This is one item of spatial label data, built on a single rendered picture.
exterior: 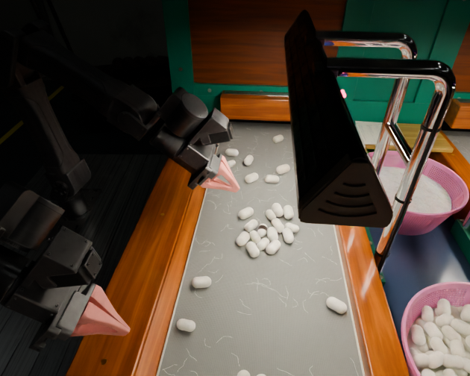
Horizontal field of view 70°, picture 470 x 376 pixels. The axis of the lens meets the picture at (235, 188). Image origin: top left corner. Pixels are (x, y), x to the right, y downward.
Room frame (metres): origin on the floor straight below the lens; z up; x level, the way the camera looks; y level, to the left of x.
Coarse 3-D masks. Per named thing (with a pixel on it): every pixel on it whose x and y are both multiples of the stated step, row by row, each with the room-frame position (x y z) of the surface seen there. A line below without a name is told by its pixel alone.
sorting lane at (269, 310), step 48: (240, 144) 0.89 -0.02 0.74; (288, 144) 0.89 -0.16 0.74; (240, 192) 0.65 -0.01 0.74; (288, 192) 0.65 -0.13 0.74; (192, 240) 0.49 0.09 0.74; (336, 240) 0.49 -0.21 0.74; (192, 288) 0.37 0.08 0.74; (240, 288) 0.37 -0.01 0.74; (288, 288) 0.37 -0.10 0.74; (336, 288) 0.37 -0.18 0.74; (192, 336) 0.28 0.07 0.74; (240, 336) 0.28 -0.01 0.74; (288, 336) 0.28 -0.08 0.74; (336, 336) 0.28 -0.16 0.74
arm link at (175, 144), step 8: (160, 120) 0.58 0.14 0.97; (160, 128) 0.56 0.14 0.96; (168, 128) 0.56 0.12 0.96; (152, 136) 0.58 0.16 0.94; (160, 136) 0.56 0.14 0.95; (168, 136) 0.56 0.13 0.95; (176, 136) 0.57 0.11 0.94; (152, 144) 0.56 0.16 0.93; (160, 144) 0.56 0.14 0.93; (168, 144) 0.56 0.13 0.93; (176, 144) 0.56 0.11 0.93; (168, 152) 0.56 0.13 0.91
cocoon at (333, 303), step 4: (328, 300) 0.34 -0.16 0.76; (332, 300) 0.34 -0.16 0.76; (336, 300) 0.34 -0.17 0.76; (328, 304) 0.33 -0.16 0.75; (332, 304) 0.33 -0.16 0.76; (336, 304) 0.33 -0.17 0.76; (340, 304) 0.33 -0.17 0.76; (344, 304) 0.33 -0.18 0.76; (332, 308) 0.33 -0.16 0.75; (336, 308) 0.32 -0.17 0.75; (340, 308) 0.32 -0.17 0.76; (344, 308) 0.32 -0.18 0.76; (340, 312) 0.32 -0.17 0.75; (344, 312) 0.32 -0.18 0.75
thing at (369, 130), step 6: (360, 126) 0.93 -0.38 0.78; (366, 126) 0.93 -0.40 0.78; (372, 126) 0.93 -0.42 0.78; (378, 126) 0.93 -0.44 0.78; (360, 132) 0.89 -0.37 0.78; (366, 132) 0.89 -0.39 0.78; (372, 132) 0.89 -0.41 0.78; (378, 132) 0.89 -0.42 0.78; (366, 138) 0.86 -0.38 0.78; (372, 138) 0.86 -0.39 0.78; (390, 144) 0.82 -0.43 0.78
